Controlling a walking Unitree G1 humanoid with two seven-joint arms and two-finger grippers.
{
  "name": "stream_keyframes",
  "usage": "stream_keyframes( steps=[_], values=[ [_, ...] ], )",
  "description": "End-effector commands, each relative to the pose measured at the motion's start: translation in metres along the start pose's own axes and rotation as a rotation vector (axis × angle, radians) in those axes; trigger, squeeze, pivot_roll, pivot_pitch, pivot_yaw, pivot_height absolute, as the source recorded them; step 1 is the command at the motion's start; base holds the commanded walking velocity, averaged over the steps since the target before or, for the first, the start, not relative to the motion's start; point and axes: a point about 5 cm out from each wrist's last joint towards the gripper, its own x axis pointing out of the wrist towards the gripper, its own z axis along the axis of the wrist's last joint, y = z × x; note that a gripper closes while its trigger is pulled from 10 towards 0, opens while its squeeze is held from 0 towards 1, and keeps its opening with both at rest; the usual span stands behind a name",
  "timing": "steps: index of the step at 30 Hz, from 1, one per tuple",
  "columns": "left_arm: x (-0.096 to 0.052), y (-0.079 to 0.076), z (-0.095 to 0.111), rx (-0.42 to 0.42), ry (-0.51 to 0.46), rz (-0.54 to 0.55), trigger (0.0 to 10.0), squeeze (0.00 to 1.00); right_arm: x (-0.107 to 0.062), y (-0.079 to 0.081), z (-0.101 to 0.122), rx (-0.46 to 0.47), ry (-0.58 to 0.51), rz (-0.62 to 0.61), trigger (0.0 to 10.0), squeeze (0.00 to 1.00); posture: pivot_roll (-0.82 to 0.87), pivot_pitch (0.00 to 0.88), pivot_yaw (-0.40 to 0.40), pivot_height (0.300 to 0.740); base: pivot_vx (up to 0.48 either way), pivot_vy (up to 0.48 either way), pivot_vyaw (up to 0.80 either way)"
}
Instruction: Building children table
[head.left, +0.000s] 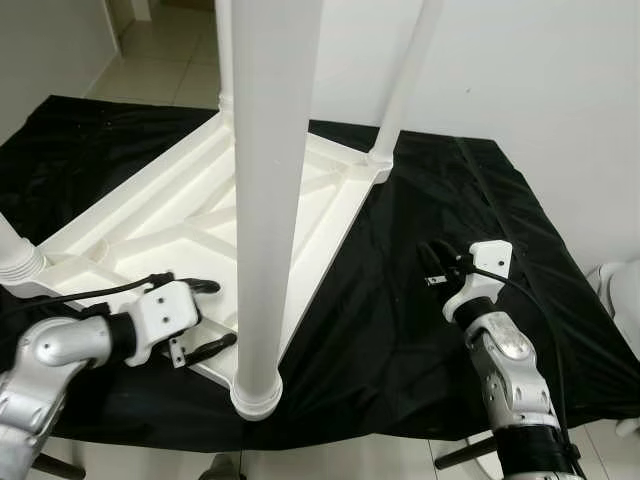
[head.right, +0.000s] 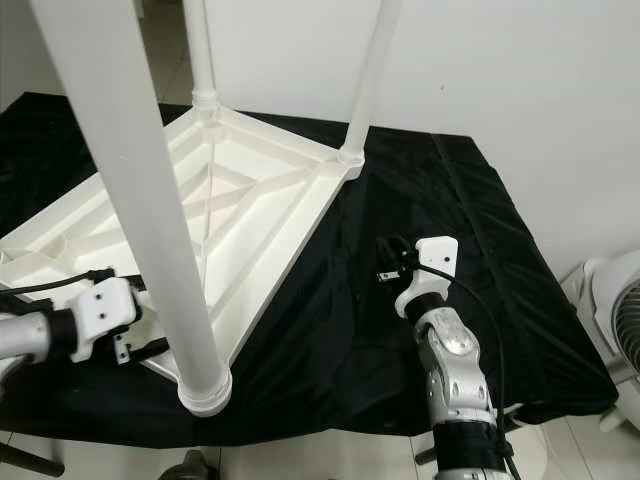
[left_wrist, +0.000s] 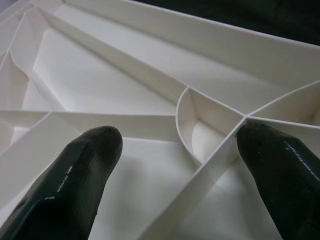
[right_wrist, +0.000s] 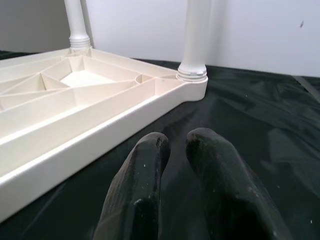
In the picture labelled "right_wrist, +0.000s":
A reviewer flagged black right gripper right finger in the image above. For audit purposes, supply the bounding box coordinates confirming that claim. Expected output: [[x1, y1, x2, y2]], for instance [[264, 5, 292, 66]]
[[186, 127, 293, 240]]

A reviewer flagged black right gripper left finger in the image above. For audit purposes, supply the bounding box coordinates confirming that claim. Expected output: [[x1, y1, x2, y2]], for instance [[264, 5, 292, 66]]
[[93, 132, 172, 240]]

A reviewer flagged white plastic table top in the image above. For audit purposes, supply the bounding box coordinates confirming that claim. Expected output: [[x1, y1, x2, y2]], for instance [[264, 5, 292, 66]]
[[0, 47, 209, 224]]

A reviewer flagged white plastic table leg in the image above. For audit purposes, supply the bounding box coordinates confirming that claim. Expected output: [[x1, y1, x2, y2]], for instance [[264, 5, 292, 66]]
[[176, 0, 214, 82], [63, 0, 91, 53]]

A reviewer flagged black tablecloth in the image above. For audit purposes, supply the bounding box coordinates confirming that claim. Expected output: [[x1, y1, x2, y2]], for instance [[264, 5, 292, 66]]
[[0, 49, 320, 240]]

